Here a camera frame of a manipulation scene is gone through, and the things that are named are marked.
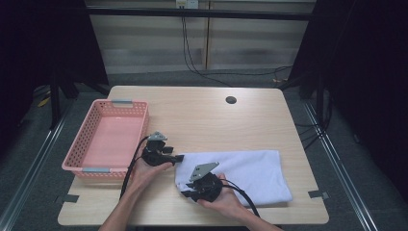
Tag person's right hand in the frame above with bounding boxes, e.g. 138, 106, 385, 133
196, 172, 248, 222

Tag black metal stand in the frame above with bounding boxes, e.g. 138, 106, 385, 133
299, 72, 325, 124
47, 64, 63, 131

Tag white printed shirt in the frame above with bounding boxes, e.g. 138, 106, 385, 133
174, 149, 293, 207

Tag white wall socket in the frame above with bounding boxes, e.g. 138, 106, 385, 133
175, 0, 200, 10

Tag dark tape strip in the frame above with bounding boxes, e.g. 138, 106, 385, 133
307, 190, 330, 200
54, 193, 80, 204

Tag aluminium floor rail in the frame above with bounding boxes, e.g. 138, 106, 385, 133
0, 102, 77, 231
302, 100, 380, 231

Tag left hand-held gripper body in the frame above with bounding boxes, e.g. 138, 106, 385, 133
140, 130, 176, 167

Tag black floor cables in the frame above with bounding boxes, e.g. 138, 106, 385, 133
293, 95, 333, 151

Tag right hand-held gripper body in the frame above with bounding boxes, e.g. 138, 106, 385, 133
188, 161, 224, 203

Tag black curtain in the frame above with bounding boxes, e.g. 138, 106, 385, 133
287, 0, 408, 196
0, 0, 110, 158

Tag pink plastic basket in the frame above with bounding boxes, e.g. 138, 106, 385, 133
61, 98, 150, 179

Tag person's left hand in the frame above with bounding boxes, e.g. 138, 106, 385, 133
129, 155, 174, 194

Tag black hanging wall cable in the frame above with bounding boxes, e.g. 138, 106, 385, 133
181, 15, 293, 88

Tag right hand-held gripper black cable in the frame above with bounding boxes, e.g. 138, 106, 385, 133
220, 179, 262, 219

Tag yellow floor item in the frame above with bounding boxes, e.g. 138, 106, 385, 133
36, 95, 52, 109

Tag black horizontal bar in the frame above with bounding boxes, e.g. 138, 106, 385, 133
86, 8, 317, 22

